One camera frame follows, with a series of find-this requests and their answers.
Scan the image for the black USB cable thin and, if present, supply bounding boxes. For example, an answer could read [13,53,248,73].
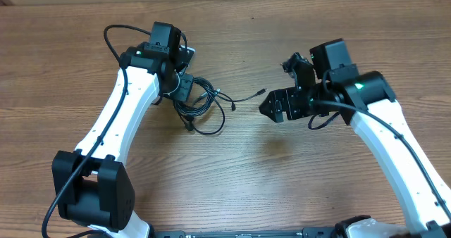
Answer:
[214,88,266,111]

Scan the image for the black USB cable thick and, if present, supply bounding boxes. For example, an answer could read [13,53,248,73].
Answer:
[173,77,226,135]

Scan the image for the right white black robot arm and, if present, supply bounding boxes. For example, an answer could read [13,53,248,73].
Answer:
[259,39,450,237]

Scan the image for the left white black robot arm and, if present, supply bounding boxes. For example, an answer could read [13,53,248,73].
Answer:
[41,22,195,237]

